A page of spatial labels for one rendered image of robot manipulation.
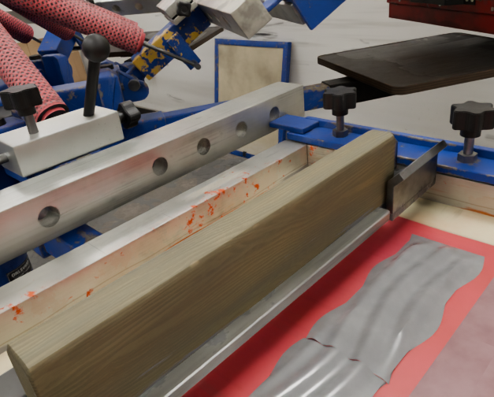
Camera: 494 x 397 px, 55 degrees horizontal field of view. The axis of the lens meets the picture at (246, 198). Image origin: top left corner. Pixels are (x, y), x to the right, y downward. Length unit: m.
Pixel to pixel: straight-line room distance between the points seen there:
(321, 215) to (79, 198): 0.25
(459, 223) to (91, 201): 0.38
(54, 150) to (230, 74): 2.68
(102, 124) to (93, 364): 0.34
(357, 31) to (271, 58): 0.58
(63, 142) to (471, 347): 0.43
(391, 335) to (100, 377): 0.21
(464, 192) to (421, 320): 0.19
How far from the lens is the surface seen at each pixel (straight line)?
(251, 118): 0.64
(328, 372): 0.35
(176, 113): 1.06
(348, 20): 2.64
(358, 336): 0.38
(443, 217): 0.54
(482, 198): 0.54
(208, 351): 0.33
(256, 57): 3.01
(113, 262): 0.46
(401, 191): 0.48
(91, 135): 0.56
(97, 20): 0.94
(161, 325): 0.29
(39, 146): 0.53
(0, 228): 0.48
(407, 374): 0.36
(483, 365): 0.38
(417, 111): 2.56
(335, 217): 0.40
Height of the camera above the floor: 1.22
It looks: 28 degrees down
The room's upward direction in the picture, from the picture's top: 7 degrees counter-clockwise
